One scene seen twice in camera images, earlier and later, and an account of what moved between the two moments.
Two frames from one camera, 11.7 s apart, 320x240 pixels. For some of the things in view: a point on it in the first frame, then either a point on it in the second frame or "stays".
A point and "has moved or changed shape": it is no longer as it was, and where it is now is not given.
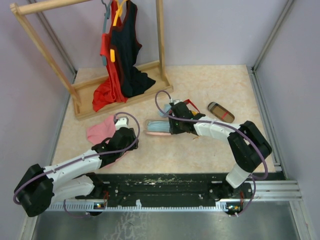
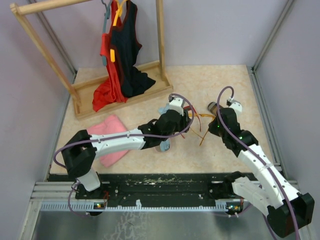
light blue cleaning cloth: (160, 126) has moved or changed shape
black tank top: (125, 47) stays
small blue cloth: (166, 108) stays
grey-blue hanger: (107, 9) stays
